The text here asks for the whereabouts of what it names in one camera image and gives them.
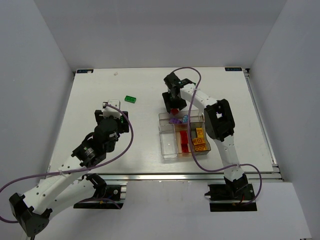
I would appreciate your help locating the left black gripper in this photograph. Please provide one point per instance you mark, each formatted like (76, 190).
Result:
(125, 120)

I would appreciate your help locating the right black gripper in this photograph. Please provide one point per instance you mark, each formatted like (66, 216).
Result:
(173, 102)

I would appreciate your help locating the small red square lego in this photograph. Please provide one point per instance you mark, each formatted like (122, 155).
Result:
(174, 111)

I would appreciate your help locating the purple sloped lego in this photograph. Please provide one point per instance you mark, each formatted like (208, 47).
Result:
(175, 121)

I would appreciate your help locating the purple flower lego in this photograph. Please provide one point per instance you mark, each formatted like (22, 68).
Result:
(185, 119)

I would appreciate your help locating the red lego brick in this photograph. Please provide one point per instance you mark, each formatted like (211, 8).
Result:
(183, 137)

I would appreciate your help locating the yellow curved lego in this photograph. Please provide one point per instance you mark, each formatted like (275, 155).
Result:
(198, 141)
(199, 132)

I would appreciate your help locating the red long lego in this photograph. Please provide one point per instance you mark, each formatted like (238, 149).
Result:
(185, 148)

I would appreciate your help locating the yellow lego brick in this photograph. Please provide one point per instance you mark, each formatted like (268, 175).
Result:
(200, 148)

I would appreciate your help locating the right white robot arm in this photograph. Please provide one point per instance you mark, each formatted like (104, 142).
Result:
(219, 126)

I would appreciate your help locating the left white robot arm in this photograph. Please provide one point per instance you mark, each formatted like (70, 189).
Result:
(72, 182)

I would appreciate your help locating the long smoky clear container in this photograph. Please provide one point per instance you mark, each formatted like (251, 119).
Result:
(195, 116)

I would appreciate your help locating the long green lego brick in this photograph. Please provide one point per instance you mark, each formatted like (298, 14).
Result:
(130, 99)

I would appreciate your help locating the clear plastic container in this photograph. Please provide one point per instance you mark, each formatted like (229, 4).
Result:
(168, 141)

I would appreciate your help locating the dark grey plastic container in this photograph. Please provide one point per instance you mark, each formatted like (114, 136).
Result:
(193, 126)

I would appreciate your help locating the left blue table label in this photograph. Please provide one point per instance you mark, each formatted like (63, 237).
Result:
(84, 71)

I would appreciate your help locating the blue table label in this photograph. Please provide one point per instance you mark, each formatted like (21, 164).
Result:
(233, 69)
(84, 71)

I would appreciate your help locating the right blue table label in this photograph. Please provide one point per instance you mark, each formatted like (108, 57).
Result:
(233, 69)

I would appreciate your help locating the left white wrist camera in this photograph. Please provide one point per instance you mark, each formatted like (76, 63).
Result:
(111, 109)

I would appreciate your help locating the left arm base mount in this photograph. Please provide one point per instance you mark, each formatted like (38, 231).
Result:
(106, 196)

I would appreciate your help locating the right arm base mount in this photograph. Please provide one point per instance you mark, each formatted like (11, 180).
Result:
(221, 199)

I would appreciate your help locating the aluminium table rail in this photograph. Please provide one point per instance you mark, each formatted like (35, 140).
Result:
(159, 169)

